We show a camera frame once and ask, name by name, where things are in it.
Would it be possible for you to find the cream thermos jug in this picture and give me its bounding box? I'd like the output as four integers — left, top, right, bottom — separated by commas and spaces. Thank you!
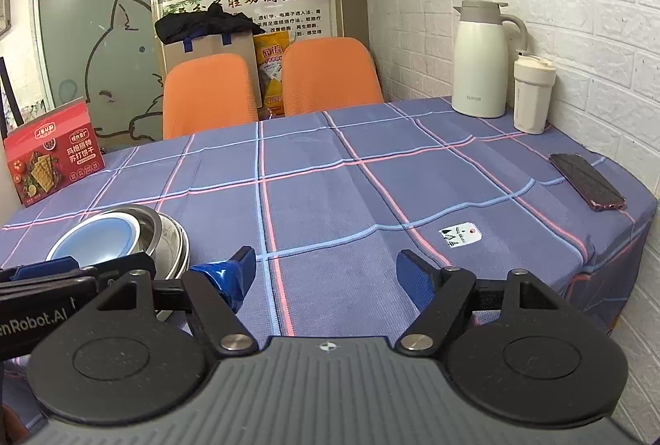
451, 0, 528, 119

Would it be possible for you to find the stainless steel bowl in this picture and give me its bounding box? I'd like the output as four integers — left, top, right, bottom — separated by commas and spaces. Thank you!
102, 205, 190, 281

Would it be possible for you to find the white poster with characters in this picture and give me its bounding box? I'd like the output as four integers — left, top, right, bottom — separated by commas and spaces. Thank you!
159, 0, 342, 42

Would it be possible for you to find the right orange chair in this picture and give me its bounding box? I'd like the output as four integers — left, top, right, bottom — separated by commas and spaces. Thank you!
282, 37, 384, 117

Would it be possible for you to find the blue plaid tablecloth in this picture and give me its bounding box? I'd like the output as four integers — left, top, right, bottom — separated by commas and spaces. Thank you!
0, 97, 659, 431

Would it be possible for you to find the blue plastic bowl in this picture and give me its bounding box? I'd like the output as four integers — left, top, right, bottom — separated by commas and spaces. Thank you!
47, 213, 140, 267

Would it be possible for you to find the black cloth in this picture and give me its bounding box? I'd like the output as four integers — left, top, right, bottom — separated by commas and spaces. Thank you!
154, 2, 265, 45

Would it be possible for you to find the yellow snack bag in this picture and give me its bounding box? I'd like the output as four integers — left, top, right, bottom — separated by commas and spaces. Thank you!
254, 31, 290, 117

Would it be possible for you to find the cream tumbler cup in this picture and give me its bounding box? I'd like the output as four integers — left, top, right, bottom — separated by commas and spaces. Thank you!
514, 55, 556, 134

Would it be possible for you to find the orange chair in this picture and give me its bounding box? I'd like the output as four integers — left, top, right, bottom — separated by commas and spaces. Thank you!
162, 54, 258, 140
282, 37, 384, 117

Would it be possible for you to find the red cracker box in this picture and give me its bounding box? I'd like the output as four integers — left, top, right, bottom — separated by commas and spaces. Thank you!
3, 98, 104, 207

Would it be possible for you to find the person's left hand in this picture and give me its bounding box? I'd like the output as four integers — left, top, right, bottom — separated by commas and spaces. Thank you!
0, 405, 29, 445

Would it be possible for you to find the brown cardboard box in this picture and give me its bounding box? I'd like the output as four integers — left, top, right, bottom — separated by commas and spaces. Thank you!
163, 32, 263, 108

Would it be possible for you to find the left orange chair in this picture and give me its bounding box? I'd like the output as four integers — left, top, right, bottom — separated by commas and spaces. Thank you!
162, 54, 258, 140

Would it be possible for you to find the smartphone in pink case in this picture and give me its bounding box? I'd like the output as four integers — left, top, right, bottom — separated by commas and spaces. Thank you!
549, 153, 625, 212

